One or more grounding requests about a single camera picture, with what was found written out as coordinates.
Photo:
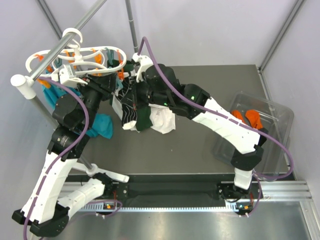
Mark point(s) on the black white striped sock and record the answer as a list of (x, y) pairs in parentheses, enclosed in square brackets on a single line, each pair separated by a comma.
[(122, 93)]

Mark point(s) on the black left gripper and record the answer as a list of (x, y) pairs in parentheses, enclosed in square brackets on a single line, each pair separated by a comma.
[(105, 85)]

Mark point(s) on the teal cloth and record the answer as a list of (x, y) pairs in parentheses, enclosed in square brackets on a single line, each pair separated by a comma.
[(102, 124)]

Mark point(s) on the grey metal clothes rack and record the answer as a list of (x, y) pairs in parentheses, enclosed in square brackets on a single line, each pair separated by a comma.
[(24, 85)]

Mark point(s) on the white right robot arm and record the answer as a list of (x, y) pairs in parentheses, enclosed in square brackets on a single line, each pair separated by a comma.
[(160, 87)]

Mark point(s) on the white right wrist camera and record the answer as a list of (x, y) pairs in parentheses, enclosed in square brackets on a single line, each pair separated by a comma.
[(144, 62)]

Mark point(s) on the orange sock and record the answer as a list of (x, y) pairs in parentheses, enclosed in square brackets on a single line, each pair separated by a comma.
[(254, 119), (238, 115)]

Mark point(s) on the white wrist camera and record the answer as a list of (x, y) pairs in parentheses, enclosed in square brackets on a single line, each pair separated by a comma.
[(144, 62), (68, 78)]

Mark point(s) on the white and green shirt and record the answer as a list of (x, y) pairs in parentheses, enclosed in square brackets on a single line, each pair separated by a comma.
[(154, 116)]

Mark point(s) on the clear plastic bin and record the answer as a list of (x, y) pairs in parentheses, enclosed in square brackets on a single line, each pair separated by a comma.
[(275, 118)]

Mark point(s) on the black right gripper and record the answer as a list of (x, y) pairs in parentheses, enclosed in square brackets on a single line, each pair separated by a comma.
[(139, 104)]

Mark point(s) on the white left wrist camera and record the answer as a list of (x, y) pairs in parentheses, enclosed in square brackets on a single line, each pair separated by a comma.
[(68, 78)]

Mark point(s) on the white clip hanger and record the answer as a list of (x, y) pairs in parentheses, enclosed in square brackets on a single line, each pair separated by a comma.
[(98, 59)]

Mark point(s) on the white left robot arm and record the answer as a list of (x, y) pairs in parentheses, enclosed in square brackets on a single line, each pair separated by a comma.
[(46, 214)]

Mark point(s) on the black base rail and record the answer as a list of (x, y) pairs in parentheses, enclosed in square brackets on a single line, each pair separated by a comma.
[(173, 190)]

